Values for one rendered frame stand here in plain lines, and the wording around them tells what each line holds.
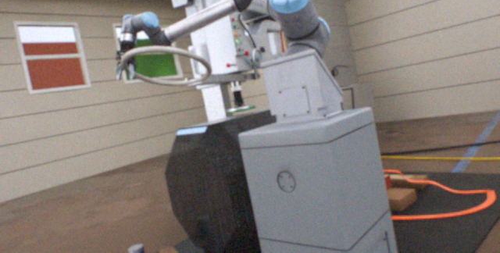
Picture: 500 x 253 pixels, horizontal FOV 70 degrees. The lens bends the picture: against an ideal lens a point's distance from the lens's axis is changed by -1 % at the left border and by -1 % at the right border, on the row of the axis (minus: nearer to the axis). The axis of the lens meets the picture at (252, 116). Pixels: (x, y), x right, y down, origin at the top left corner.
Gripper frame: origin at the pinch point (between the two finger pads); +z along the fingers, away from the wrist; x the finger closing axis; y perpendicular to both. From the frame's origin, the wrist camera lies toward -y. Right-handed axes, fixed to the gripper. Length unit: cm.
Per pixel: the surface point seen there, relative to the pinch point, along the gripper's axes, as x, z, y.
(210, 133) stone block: 45, 25, -25
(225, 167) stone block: 55, 46, -19
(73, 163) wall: -323, -36, -544
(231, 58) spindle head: 54, -31, -40
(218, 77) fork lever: 47, -13, -30
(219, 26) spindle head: 46, -52, -35
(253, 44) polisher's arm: 69, -51, -58
